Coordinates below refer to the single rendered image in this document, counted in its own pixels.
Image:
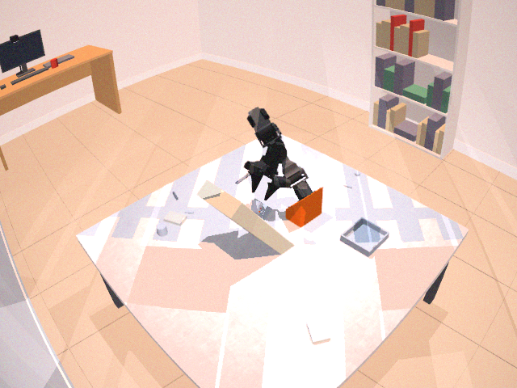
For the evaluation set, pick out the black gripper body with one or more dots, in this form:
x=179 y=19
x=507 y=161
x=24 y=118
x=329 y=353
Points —
x=278 y=181

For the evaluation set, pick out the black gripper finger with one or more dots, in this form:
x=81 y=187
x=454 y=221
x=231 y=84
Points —
x=270 y=190
x=255 y=180

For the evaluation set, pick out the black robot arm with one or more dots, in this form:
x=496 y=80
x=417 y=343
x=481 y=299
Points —
x=267 y=134

